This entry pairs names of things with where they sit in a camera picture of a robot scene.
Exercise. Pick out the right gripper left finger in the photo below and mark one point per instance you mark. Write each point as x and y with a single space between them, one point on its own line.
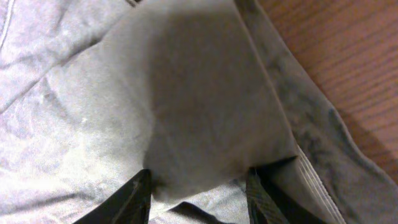
128 205

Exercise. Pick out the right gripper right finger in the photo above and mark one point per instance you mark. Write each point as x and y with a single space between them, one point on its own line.
267 203

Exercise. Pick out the grey shorts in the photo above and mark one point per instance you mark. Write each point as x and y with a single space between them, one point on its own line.
197 92

